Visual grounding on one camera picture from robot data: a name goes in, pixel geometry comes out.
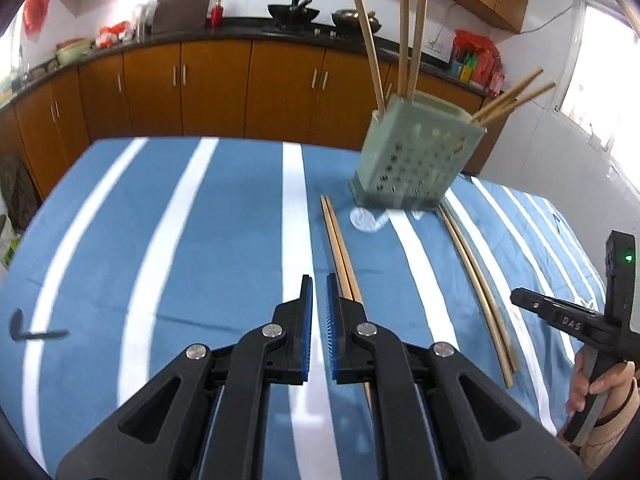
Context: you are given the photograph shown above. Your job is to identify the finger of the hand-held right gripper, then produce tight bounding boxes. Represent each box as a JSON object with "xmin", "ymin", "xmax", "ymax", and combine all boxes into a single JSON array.
[{"xmin": 510, "ymin": 286, "xmax": 609, "ymax": 347}]

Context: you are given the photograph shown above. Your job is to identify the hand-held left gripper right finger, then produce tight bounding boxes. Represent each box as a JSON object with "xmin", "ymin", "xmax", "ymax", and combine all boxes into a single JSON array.
[{"xmin": 325, "ymin": 272, "xmax": 586, "ymax": 480}]

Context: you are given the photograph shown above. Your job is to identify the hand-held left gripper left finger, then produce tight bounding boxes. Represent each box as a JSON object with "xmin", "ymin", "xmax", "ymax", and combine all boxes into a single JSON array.
[{"xmin": 55, "ymin": 275, "xmax": 315, "ymax": 480}]

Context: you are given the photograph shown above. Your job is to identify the wooden chopstick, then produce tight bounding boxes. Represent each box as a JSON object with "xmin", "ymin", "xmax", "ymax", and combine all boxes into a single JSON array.
[
  {"xmin": 475, "ymin": 81, "xmax": 557, "ymax": 127},
  {"xmin": 325, "ymin": 195, "xmax": 373, "ymax": 411},
  {"xmin": 470, "ymin": 66, "xmax": 544, "ymax": 123},
  {"xmin": 350, "ymin": 0, "xmax": 387, "ymax": 113},
  {"xmin": 442, "ymin": 203, "xmax": 520, "ymax": 375},
  {"xmin": 407, "ymin": 0, "xmax": 430, "ymax": 101},
  {"xmin": 320, "ymin": 195, "xmax": 351, "ymax": 298}
]

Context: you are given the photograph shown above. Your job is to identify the chopstick pair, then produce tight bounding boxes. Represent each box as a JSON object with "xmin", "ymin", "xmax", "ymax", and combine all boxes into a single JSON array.
[{"xmin": 438, "ymin": 206, "xmax": 514, "ymax": 388}]

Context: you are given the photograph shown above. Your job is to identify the green perforated utensil holder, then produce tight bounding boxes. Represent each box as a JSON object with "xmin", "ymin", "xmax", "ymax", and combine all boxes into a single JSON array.
[{"xmin": 349, "ymin": 92, "xmax": 488, "ymax": 211}]

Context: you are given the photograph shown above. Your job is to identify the person's right forearm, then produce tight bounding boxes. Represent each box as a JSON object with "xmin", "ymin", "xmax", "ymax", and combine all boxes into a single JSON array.
[{"xmin": 582, "ymin": 377, "xmax": 640, "ymax": 476}]

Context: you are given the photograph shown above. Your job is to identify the person's right hand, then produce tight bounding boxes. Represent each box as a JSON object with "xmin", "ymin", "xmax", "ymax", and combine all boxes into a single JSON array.
[{"xmin": 566, "ymin": 347, "xmax": 638, "ymax": 423}]

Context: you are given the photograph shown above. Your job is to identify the blue striped tablecloth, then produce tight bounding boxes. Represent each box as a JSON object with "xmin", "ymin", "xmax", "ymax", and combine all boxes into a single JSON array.
[{"xmin": 0, "ymin": 135, "xmax": 613, "ymax": 480}]

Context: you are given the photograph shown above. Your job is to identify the wide barred window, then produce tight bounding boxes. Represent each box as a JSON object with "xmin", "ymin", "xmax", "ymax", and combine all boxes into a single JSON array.
[{"xmin": 555, "ymin": 0, "xmax": 640, "ymax": 153}]

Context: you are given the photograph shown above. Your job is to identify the wooden lower cabinets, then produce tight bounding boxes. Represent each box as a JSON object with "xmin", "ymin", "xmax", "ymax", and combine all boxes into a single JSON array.
[{"xmin": 0, "ymin": 39, "xmax": 496, "ymax": 221}]

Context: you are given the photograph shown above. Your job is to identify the yellow green box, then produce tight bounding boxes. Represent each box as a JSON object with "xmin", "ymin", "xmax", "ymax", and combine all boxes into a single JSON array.
[{"xmin": 449, "ymin": 50, "xmax": 478, "ymax": 82}]

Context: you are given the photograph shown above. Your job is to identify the black hex key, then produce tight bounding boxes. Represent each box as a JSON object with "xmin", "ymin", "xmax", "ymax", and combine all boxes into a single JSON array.
[{"xmin": 9, "ymin": 309, "xmax": 70, "ymax": 344}]

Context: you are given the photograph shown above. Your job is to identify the red plastic bag over bottles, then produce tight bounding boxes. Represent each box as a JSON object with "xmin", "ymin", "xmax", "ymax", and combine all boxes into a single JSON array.
[{"xmin": 452, "ymin": 30, "xmax": 501, "ymax": 61}]

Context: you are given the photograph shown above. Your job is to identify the black gas stove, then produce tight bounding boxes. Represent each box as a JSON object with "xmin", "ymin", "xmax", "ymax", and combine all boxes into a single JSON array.
[{"xmin": 270, "ymin": 22, "xmax": 361, "ymax": 41}]

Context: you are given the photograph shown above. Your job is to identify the black kitchen countertop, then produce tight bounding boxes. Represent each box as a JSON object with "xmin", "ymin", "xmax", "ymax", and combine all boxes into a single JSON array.
[{"xmin": 0, "ymin": 17, "xmax": 493, "ymax": 111}]

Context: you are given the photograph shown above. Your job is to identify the black wok with lid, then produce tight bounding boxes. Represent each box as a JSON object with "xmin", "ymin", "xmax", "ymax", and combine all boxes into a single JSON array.
[{"xmin": 331, "ymin": 7, "xmax": 383, "ymax": 36}]

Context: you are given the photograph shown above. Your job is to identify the dark wooden cutting board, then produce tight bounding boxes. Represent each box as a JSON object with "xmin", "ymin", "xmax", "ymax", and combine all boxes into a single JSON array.
[{"xmin": 150, "ymin": 0, "xmax": 213, "ymax": 36}]

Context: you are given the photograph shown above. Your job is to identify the clear plastic container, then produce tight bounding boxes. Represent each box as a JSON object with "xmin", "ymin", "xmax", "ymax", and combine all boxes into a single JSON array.
[{"xmin": 132, "ymin": 2, "xmax": 153, "ymax": 41}]

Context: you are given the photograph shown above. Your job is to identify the red and white bag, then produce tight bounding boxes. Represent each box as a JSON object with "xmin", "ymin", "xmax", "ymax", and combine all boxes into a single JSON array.
[{"xmin": 96, "ymin": 22, "xmax": 133, "ymax": 48}]

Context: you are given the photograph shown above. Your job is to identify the green basin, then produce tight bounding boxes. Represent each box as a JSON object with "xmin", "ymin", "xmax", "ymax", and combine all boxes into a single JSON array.
[{"xmin": 55, "ymin": 37, "xmax": 96, "ymax": 67}]

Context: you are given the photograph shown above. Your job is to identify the hanging red plastic bag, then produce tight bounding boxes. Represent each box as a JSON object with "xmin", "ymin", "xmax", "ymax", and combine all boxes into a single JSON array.
[{"xmin": 22, "ymin": 0, "xmax": 53, "ymax": 36}]

